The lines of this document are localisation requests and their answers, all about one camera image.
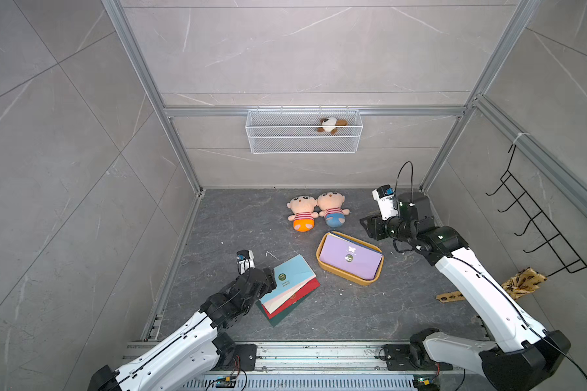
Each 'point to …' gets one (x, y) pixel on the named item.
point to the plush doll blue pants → (331, 203)
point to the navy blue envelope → (357, 243)
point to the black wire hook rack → (569, 257)
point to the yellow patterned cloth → (522, 283)
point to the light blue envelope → (289, 274)
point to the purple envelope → (344, 255)
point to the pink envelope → (268, 299)
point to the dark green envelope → (276, 320)
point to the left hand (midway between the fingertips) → (268, 268)
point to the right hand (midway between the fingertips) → (369, 217)
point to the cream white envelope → (271, 305)
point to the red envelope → (315, 284)
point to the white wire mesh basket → (295, 131)
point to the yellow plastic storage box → (346, 274)
